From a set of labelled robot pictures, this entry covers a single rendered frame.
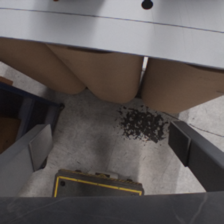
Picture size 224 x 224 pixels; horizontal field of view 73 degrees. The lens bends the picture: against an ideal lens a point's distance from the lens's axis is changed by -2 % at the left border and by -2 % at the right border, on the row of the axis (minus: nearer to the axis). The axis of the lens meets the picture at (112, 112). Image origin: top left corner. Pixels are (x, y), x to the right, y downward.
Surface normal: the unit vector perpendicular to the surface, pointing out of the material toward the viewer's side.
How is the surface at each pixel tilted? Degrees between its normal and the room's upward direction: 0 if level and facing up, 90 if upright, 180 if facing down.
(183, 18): 0
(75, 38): 11
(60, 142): 0
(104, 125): 0
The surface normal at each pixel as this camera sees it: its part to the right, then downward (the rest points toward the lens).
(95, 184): -0.11, -0.12
